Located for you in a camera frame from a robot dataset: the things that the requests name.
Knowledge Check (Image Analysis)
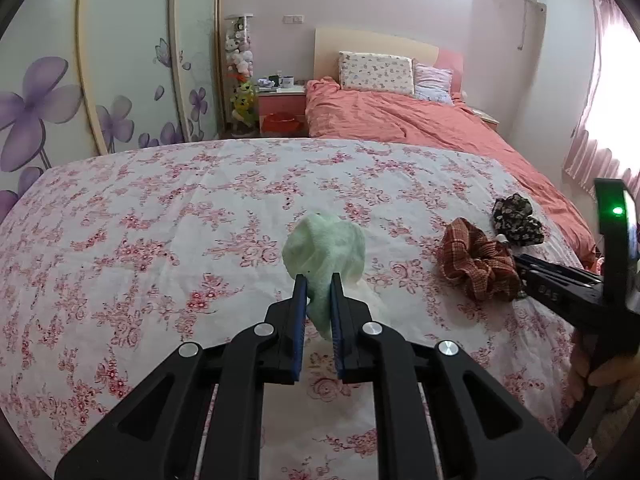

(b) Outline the pale green cloth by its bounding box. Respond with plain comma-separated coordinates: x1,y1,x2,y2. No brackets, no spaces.
282,212,366,339

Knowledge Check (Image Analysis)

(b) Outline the red plaid scrunchie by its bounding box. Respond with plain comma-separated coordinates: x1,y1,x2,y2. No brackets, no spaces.
438,218,521,304

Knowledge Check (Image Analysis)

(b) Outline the black white patterned scrunchie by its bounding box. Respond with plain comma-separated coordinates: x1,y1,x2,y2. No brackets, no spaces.
491,193,544,247

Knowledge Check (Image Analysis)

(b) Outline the pink window curtain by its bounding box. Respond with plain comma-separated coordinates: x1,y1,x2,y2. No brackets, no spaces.
563,0,639,197

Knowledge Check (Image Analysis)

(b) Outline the pink floral tablecloth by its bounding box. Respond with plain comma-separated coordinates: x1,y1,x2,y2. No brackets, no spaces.
1,140,570,472

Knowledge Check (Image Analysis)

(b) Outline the pink right nightstand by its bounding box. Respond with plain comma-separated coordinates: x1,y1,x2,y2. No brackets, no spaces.
469,107,499,131

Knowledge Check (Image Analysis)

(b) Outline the pink nightstand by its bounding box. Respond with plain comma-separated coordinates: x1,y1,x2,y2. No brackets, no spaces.
257,84,308,138
469,107,499,131

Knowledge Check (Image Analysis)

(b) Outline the pink striped pillow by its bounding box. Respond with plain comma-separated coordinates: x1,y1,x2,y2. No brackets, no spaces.
413,62,454,106

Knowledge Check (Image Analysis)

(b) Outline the salmon pink bed duvet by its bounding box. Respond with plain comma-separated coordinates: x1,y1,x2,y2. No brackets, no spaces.
306,77,597,268

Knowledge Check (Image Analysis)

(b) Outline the floral white pillow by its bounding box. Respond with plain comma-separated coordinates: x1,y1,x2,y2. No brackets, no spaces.
337,51,414,96

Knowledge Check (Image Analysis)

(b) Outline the pink left nightstand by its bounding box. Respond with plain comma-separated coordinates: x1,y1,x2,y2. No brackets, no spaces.
257,84,308,138

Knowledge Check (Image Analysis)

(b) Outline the white mug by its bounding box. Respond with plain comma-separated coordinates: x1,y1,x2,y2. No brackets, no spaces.
281,76,295,88

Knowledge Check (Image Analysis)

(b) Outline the floral sliding wardrobe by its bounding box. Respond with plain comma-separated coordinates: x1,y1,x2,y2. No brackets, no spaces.
1,0,221,211

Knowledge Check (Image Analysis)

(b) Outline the cream wooden headboard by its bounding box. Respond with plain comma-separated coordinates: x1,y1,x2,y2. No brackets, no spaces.
314,27,440,83

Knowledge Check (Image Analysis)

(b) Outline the plush toy display tube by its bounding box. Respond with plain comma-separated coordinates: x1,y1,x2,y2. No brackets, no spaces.
224,13,258,138

